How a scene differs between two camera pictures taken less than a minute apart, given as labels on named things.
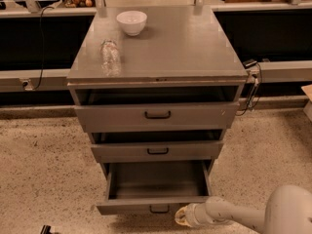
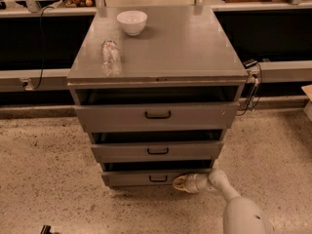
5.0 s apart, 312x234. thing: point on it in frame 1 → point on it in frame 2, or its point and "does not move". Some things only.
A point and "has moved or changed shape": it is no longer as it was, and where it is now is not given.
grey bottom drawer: x=154 y=187 has moved or changed shape
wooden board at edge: x=307 y=90 does not move
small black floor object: x=46 y=229 does not move
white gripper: x=195 y=213 → x=192 y=182
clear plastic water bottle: x=110 y=58 does not move
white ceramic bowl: x=132 y=22 does not move
